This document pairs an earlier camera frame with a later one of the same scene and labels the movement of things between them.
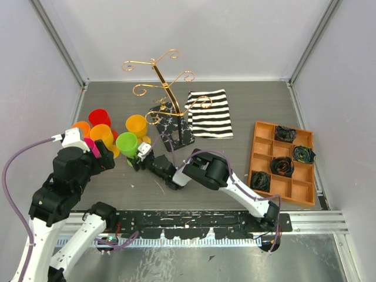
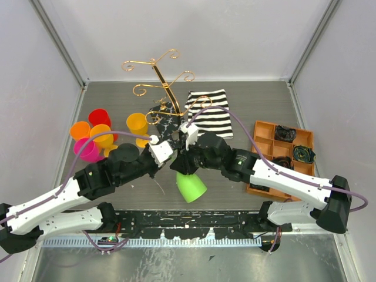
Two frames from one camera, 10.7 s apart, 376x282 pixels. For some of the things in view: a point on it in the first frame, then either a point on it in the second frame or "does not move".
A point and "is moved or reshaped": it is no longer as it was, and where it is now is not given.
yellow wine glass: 137,124 does not move
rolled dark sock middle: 283,166 does not move
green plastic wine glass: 127,143 is moved or reshaped
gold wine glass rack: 173,126 does not move
